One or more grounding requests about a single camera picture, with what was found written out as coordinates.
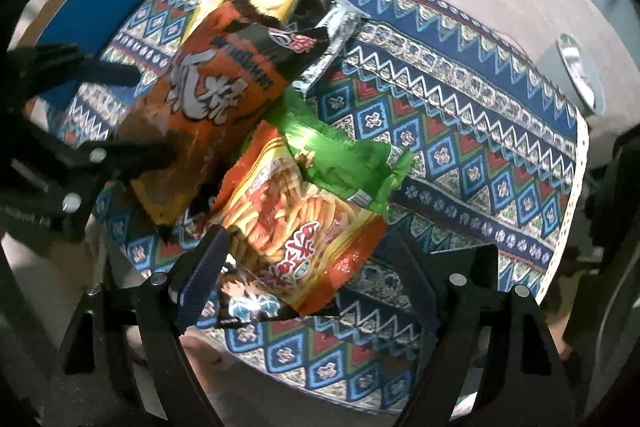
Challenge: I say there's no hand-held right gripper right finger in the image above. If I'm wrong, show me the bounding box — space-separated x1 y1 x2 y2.
382 224 581 427

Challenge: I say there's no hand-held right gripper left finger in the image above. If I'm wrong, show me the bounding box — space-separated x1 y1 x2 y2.
55 224 236 427

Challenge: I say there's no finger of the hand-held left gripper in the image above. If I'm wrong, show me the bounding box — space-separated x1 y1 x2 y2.
5 43 140 88
30 138 183 188

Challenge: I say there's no black snack packet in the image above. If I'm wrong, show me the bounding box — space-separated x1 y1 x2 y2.
212 257 301 328

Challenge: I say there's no orange snack bag black top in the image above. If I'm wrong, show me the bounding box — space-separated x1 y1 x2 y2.
115 2 331 225

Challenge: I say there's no orange fries snack bag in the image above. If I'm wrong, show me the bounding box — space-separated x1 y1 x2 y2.
215 124 391 315

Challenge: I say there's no silver foil snack packet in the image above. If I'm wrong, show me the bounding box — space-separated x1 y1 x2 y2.
292 0 371 95

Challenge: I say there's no patterned tablecloth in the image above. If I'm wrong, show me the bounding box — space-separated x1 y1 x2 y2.
65 0 588 418

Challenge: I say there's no green snack bag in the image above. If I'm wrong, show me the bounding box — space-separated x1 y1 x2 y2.
267 87 416 215

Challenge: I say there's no grey trash bin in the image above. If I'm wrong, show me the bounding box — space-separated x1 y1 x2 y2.
542 33 608 115

